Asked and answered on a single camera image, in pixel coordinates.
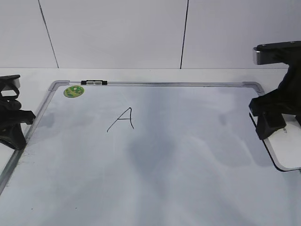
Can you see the black marker clip holder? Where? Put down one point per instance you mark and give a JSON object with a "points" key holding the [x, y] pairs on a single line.
{"points": [[93, 82]]}

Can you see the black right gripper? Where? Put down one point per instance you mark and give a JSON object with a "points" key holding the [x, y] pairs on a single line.
{"points": [[286, 98]]}

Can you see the round green magnet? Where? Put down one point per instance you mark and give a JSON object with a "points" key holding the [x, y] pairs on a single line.
{"points": [[73, 91]]}

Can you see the white whiteboard eraser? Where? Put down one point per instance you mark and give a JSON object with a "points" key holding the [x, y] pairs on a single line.
{"points": [[282, 149]]}

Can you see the white aluminium-framed whiteboard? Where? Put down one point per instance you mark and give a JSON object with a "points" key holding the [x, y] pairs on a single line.
{"points": [[148, 154]]}

